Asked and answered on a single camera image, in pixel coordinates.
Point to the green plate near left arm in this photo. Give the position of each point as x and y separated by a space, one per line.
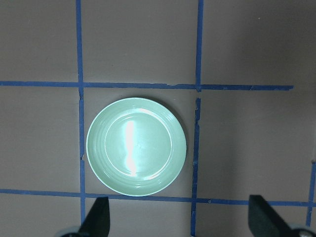
136 147

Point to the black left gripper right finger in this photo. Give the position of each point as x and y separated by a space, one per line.
264 221

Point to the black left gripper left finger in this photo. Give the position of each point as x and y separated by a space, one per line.
97 222

